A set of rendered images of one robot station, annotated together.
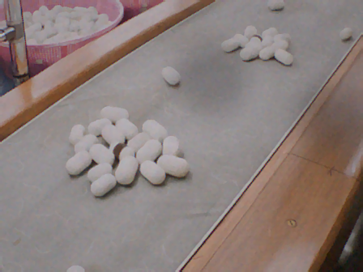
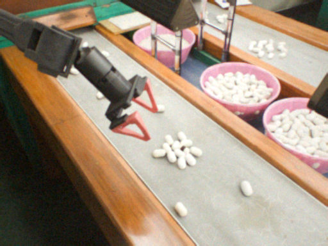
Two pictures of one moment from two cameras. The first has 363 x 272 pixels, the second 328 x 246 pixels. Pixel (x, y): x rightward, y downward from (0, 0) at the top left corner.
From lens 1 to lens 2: 1.24 m
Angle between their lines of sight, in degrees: 81
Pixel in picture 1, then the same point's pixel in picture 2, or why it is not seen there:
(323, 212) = (48, 110)
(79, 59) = (182, 84)
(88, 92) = (164, 90)
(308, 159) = (72, 117)
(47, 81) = (168, 75)
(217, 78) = (154, 125)
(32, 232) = not seen: hidden behind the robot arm
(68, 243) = not seen: hidden behind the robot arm
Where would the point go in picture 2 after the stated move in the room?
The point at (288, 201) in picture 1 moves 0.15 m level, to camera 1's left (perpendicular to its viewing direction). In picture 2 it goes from (60, 105) to (88, 81)
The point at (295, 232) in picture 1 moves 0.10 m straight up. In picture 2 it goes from (48, 102) to (40, 74)
